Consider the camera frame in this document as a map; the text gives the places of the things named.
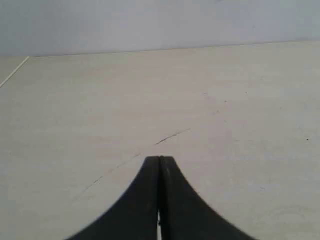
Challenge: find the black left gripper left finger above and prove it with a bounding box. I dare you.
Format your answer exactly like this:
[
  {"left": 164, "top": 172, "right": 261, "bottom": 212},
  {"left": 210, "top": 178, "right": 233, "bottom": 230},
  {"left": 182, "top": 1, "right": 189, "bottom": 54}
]
[{"left": 70, "top": 156, "right": 160, "bottom": 240}]

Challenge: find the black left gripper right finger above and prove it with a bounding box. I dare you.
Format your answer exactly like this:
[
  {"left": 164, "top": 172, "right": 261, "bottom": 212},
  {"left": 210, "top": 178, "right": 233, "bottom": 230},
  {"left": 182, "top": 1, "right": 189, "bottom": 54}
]
[{"left": 159, "top": 156, "right": 252, "bottom": 240}]

